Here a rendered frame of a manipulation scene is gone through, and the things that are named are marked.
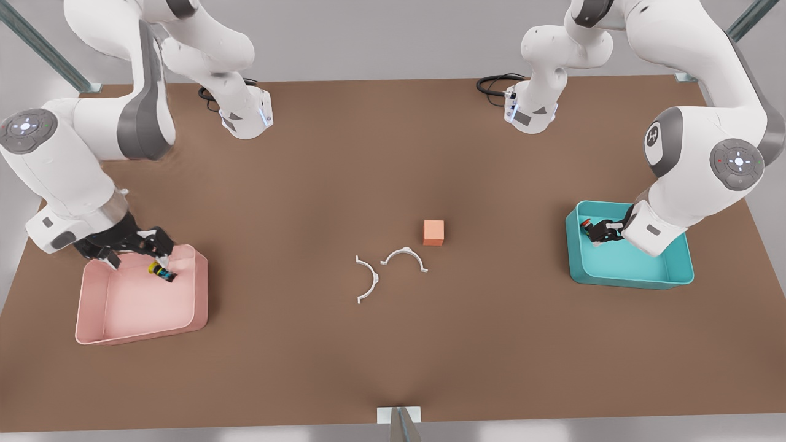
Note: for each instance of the yellow button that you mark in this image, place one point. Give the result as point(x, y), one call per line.
point(162, 272)

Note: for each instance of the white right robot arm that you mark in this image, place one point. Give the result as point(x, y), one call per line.
point(73, 178)

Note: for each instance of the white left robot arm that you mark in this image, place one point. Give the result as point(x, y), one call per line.
point(694, 135)

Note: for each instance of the blue storage box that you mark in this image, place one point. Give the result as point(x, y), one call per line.
point(620, 264)

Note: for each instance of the pink storage box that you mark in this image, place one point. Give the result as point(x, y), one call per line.
point(144, 301)

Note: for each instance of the orange cube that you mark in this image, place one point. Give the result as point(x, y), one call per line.
point(433, 232)

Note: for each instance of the white curved clip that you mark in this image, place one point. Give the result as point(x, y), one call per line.
point(372, 280)
point(405, 252)

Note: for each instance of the silver frame post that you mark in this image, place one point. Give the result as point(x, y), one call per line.
point(43, 46)
point(746, 18)
point(402, 423)

